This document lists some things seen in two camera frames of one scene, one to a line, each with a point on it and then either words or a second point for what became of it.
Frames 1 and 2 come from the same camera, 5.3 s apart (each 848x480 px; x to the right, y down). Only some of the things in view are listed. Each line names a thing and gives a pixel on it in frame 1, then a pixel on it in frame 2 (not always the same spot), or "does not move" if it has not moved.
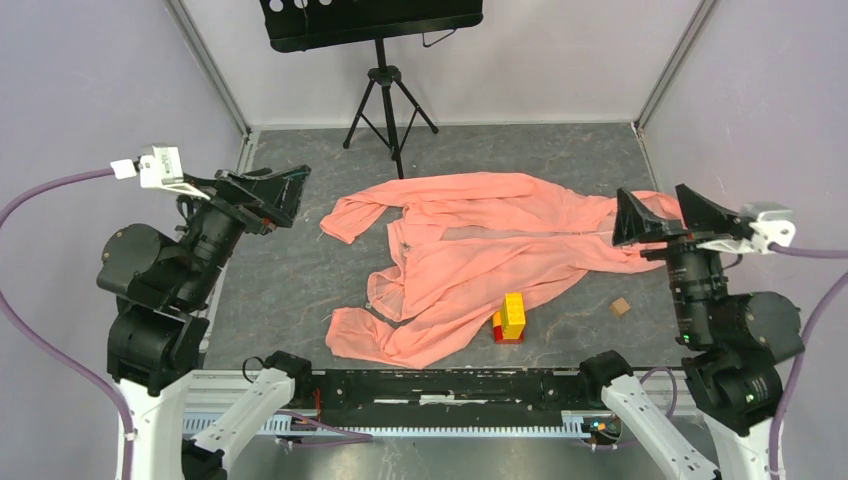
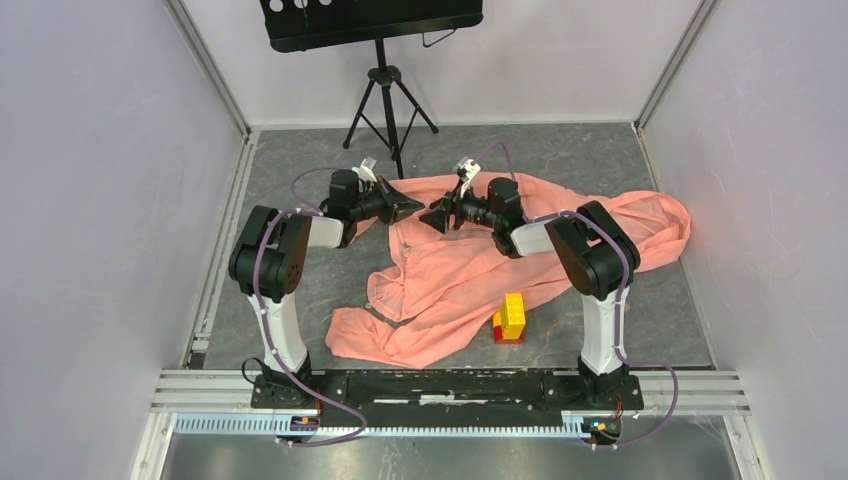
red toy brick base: [498, 336] does not move
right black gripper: [700, 214] → [438, 216]
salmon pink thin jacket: [469, 250] does not move
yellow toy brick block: [512, 315] does not move
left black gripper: [284, 191] → [396, 204]
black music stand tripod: [387, 109] does not move
